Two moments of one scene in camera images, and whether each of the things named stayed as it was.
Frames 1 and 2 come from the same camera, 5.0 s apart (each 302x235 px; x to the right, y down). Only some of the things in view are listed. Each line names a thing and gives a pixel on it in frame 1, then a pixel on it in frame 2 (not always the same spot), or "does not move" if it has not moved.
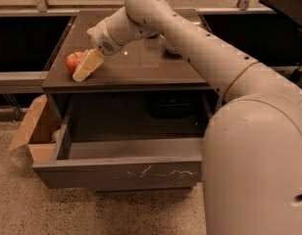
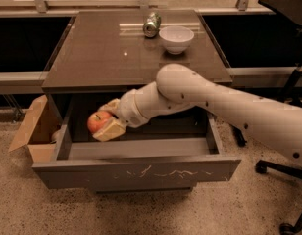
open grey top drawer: (124, 141) does not move
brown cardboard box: (37, 132) does not move
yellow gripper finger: (91, 60) to (110, 131)
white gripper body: (99, 38) to (128, 109)
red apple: (74, 60) to (96, 119)
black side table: (294, 7) does not move
